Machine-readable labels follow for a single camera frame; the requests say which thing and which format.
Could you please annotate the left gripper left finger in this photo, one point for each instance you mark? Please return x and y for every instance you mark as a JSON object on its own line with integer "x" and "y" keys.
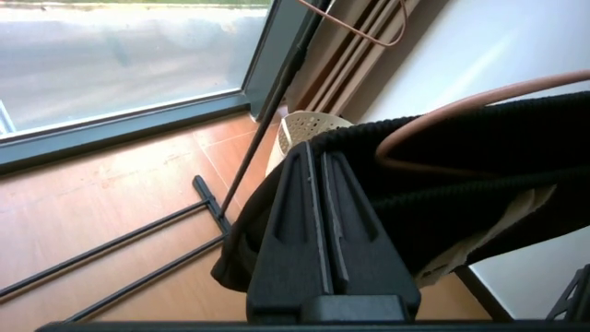
{"x": 286, "y": 258}

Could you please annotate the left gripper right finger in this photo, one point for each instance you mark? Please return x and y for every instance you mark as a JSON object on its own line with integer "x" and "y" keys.
{"x": 369, "y": 267}

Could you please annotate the black shorts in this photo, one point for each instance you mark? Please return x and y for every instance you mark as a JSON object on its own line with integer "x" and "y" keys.
{"x": 461, "y": 207}

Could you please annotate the black clothes rack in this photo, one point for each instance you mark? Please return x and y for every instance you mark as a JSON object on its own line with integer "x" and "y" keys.
{"x": 256, "y": 138}

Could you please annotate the white laundry basket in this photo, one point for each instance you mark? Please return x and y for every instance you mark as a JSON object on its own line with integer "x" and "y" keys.
{"x": 304, "y": 126}

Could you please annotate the brown curtain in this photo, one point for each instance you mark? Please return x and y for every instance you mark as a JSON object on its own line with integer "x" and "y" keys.
{"x": 332, "y": 69}

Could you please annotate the window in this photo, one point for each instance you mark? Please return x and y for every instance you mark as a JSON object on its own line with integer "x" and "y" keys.
{"x": 115, "y": 55}

